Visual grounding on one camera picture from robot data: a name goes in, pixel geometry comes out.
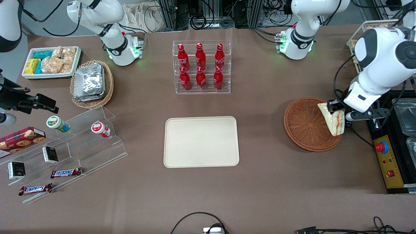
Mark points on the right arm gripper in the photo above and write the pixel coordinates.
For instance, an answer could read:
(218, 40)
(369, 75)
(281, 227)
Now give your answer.
(11, 98)

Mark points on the clear acrylic bottle rack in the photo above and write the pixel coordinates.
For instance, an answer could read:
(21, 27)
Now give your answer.
(208, 92)

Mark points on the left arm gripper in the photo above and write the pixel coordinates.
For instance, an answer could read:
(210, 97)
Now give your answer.
(333, 105)

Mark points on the silver foil container stack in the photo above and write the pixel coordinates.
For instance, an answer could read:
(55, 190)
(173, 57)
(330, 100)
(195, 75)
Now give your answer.
(89, 81)

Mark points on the brown Snickers bar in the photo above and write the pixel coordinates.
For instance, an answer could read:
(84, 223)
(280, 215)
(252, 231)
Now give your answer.
(35, 189)
(66, 173)

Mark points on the black sealing machine yellow panel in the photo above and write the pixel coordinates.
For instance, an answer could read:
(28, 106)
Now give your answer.
(388, 162)

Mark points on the small gray device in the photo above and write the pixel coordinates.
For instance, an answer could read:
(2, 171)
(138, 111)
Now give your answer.
(213, 231)

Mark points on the red cookie box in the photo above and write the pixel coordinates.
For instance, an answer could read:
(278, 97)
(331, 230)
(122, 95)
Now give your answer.
(19, 138)

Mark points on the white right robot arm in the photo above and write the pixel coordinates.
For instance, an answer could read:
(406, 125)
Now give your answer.
(110, 19)

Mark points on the red cola bottle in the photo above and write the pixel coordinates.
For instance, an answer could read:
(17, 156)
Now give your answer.
(183, 58)
(185, 81)
(218, 80)
(200, 57)
(219, 58)
(201, 80)

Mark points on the oval brown wicker basket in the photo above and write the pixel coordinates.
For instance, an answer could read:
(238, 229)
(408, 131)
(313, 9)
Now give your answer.
(109, 84)

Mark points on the green lid white cup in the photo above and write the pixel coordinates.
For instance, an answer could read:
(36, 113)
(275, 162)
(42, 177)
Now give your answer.
(55, 123)

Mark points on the clear acrylic stepped display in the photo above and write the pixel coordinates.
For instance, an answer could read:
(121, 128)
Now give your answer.
(97, 152)

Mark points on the plastic triangle sandwich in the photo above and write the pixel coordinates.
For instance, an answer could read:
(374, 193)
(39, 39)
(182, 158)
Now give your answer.
(334, 125)

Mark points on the yellow snack pack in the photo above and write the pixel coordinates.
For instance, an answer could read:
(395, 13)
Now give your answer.
(32, 66)

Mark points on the small black box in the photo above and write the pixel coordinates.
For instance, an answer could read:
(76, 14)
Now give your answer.
(16, 170)
(50, 155)

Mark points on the white rectangular snack bin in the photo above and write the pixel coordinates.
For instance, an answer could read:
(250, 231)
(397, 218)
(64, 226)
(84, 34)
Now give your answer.
(48, 76)

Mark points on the round brown wicker basket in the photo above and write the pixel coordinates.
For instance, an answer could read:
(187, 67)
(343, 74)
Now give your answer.
(302, 126)

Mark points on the red lid white cup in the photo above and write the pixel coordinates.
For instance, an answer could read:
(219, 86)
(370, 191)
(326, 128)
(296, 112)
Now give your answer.
(98, 127)

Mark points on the clear packed rice cracker snack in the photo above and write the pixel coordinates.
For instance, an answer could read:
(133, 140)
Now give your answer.
(57, 52)
(66, 68)
(380, 26)
(69, 55)
(52, 65)
(356, 60)

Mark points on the clear plastic food container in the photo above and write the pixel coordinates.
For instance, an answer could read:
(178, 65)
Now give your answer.
(412, 148)
(406, 117)

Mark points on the aluminium frame post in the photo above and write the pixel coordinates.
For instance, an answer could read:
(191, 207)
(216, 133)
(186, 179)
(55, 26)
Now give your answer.
(255, 13)
(167, 13)

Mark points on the cream plastic serving tray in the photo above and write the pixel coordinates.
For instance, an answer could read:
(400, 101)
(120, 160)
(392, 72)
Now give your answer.
(201, 143)

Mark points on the teal snack pack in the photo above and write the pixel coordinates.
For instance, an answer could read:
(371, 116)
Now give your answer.
(38, 68)
(42, 54)

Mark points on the white cloth bag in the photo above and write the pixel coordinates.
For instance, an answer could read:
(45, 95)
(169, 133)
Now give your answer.
(143, 16)

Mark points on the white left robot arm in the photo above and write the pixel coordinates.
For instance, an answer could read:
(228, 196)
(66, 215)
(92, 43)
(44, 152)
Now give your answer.
(380, 61)

